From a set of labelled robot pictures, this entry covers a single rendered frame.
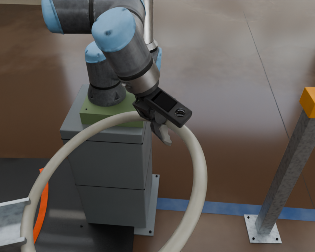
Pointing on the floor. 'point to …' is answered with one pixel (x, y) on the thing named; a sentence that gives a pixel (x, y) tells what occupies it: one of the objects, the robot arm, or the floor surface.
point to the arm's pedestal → (114, 172)
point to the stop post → (289, 168)
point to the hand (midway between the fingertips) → (177, 136)
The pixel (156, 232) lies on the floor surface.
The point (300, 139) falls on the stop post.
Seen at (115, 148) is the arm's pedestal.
